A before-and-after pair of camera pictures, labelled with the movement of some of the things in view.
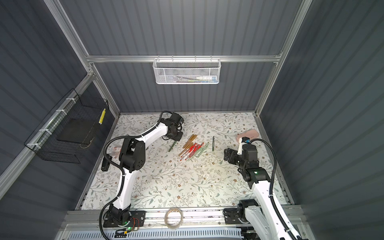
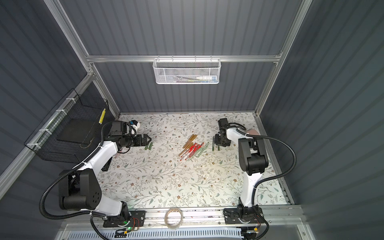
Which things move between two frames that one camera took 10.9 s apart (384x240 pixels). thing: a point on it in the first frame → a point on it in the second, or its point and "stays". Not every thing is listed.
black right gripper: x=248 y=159 → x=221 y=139
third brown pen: x=190 y=145 stays
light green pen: x=202 y=150 stays
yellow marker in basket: x=100 y=120 stays
